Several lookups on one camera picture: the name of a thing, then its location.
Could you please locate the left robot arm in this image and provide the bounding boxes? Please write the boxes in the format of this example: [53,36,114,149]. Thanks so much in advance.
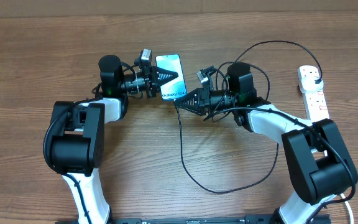
[43,50,178,223]

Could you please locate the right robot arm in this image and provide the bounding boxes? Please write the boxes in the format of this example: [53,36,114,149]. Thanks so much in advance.
[174,62,358,223]

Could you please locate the white charger plug adapter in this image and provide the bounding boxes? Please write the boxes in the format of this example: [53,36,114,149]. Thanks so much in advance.
[299,77,324,94]

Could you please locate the blue-screen Galaxy smartphone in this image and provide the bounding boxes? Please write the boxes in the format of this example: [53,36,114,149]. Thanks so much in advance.
[155,54,187,101]

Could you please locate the white power strip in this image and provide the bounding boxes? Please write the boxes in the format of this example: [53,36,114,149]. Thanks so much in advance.
[298,65,329,122]

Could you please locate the black USB charging cable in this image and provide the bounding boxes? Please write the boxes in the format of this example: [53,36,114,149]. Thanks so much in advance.
[174,40,323,194]

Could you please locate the white power strip cord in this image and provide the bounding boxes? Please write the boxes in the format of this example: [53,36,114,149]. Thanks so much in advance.
[321,149,355,224]

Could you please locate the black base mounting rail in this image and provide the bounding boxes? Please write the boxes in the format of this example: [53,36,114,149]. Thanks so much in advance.
[54,213,332,224]

